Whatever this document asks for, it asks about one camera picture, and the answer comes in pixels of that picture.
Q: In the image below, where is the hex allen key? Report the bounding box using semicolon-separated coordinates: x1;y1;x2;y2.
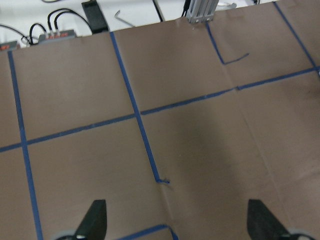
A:
114;9;135;28

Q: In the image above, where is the black power adapter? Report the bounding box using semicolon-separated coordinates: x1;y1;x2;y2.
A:
81;0;109;34

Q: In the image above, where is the aluminium frame post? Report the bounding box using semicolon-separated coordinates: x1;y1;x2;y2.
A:
186;0;219;24

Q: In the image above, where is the grey usb hub box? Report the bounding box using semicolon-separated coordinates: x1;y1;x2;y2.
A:
38;29;77;45

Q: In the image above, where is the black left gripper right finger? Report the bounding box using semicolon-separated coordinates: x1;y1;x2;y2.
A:
247;199;291;240

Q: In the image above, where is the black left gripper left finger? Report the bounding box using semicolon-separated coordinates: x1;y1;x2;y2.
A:
74;199;107;240

